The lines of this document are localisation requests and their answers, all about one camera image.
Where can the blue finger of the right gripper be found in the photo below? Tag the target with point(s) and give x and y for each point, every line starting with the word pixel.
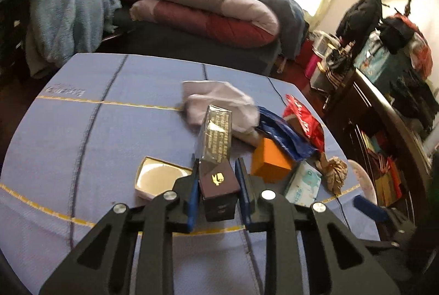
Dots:
pixel 374 212

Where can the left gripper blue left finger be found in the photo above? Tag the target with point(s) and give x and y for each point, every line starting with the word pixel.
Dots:
pixel 130 250

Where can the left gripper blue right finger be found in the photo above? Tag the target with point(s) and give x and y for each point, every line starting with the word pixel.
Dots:
pixel 309 250

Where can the orange box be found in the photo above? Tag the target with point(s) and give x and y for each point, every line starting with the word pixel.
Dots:
pixel 270 163

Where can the dark brown gold-logo box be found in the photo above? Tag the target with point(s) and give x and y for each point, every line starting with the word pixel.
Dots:
pixel 220 190

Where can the blue foil wrapper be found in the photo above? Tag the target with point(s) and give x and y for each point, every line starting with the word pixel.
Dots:
pixel 283 135

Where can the red plastic bag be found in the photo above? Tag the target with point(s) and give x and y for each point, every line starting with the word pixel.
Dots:
pixel 297 115

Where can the white paper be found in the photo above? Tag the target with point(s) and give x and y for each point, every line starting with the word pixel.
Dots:
pixel 245 115

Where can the pink speckled trash bin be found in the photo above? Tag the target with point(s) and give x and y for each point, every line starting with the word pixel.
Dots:
pixel 364 180

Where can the white open box lid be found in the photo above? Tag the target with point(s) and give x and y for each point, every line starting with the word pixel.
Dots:
pixel 155 176

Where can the teal tissue pack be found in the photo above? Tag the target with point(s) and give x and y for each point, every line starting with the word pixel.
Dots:
pixel 304 185

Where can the brown crumpled paper ball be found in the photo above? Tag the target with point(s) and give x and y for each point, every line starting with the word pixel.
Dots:
pixel 334 171

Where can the blue checked tablecloth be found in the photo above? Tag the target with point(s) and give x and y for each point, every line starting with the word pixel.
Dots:
pixel 76 153

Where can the dark glossy cigarette box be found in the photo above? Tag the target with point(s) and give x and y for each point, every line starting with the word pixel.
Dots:
pixel 214 141

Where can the pile of clothes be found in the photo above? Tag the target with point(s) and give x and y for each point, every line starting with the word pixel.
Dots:
pixel 406 72

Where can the teal shopping bag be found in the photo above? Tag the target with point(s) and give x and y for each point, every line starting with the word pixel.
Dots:
pixel 373 57

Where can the bed with dark base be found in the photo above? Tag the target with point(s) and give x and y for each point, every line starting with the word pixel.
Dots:
pixel 150 39

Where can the black hanging jacket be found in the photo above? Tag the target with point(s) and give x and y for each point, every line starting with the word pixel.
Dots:
pixel 358 22

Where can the pink red folded quilt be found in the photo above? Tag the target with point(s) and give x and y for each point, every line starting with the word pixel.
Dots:
pixel 238 23

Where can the light blue fleece blanket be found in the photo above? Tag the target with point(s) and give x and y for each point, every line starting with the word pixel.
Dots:
pixel 58 29

